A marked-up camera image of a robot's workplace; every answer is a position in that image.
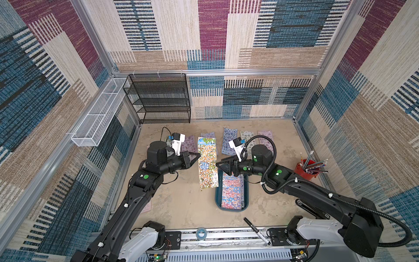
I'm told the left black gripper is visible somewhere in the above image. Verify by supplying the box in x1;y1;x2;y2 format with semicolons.
159;152;201;176

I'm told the pink purple sticker sheet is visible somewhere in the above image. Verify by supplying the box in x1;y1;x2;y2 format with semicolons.
181;135;198;153

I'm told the red blue sticker sheet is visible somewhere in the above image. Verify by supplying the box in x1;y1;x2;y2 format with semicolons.
221;173;244;210

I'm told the light blue sticker sheet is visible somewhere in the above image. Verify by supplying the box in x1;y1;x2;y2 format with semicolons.
200;132;216;139

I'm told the teal plastic storage box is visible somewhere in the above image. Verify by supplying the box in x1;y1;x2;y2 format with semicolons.
215;169;249;212

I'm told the penguin sticker sheet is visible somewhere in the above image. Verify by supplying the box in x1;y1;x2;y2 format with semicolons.
222;128;238;156

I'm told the white green frog sticker sheet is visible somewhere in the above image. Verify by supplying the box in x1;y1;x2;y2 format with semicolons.
240;131;256;156

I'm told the lilac character sticker sheet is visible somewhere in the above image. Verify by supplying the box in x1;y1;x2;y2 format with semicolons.
258;130;275;153

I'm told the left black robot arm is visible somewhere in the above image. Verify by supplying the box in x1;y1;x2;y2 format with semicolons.
71;141;201;262

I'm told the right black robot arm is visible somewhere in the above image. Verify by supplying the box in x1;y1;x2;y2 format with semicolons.
216;145;384;258

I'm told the blue tape roll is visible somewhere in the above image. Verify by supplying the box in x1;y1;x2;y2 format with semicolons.
196;227;207;241

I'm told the pink calculator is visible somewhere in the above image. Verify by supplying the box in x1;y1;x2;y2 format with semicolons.
141;202;152;214

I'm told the black marker pen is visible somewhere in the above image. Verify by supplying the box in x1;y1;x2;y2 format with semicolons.
243;217;271;246

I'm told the red pencil cup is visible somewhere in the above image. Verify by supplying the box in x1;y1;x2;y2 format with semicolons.
294;151;328;181

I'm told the black stapler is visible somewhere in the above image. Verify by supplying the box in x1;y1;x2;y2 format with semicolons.
295;199;330;219

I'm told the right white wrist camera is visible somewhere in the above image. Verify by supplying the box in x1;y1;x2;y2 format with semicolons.
229;137;245;162

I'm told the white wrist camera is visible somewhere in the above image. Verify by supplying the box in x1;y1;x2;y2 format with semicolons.
229;137;245;162
171;133;185;156

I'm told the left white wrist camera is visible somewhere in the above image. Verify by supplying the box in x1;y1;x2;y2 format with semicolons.
171;133;185;156

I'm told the black wire mesh shelf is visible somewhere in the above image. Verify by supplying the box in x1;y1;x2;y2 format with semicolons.
123;74;192;124

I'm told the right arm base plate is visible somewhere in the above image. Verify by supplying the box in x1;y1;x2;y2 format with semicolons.
267;227;317;247

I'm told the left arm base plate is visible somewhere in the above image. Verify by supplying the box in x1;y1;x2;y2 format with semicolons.
135;230;182;252

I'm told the white cable duct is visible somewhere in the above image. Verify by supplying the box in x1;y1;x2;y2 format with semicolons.
137;248;292;262

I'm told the white wire mesh basket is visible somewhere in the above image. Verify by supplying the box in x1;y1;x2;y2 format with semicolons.
72;78;126;147

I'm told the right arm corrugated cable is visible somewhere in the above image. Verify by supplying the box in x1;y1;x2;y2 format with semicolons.
240;135;413;262

